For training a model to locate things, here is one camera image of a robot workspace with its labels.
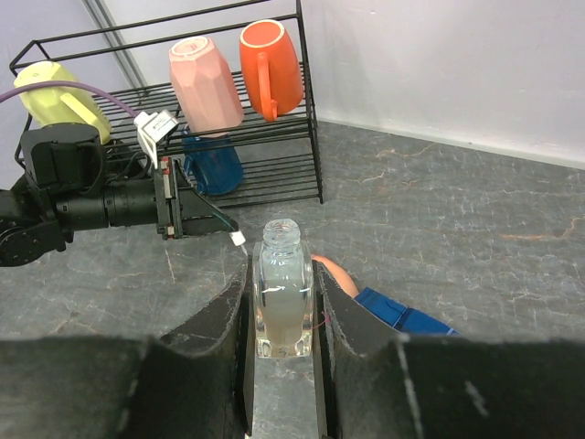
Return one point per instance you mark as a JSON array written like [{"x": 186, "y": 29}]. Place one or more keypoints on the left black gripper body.
[{"x": 168, "y": 178}]

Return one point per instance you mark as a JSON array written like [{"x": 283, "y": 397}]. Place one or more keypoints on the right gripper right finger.
[{"x": 372, "y": 381}]

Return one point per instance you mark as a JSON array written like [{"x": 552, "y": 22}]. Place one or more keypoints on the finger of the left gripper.
[
  {"x": 201, "y": 192},
  {"x": 199, "y": 223}
]

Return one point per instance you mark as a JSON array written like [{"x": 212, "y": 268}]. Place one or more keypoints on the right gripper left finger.
[{"x": 196, "y": 381}]

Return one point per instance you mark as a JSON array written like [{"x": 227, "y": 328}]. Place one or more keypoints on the nail polish bottle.
[{"x": 283, "y": 292}]

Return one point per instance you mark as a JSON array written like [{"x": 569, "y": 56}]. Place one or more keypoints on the white nail polish cap brush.
[{"x": 239, "y": 240}]

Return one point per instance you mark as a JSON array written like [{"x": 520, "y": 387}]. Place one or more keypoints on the blue plaid sleeve forearm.
[{"x": 402, "y": 318}]

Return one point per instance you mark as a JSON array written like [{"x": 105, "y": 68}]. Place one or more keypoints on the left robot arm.
[{"x": 69, "y": 185}]

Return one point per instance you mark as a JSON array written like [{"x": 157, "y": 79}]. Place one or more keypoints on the mannequin hand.
[{"x": 340, "y": 275}]

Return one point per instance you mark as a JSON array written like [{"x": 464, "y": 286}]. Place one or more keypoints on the blue item in rack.
[{"x": 213, "y": 162}]

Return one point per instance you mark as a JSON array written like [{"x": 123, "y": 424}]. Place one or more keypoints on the pink mug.
[{"x": 204, "y": 87}]

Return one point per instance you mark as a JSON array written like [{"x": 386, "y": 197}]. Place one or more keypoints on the yellow faceted mug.
[{"x": 60, "y": 104}]

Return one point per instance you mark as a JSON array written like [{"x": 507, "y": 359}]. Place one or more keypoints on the orange mug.
[{"x": 270, "y": 69}]

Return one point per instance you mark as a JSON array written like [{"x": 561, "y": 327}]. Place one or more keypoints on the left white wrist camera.
[{"x": 153, "y": 128}]

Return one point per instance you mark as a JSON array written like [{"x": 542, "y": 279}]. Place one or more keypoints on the black wire dish rack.
[{"x": 126, "y": 54}]

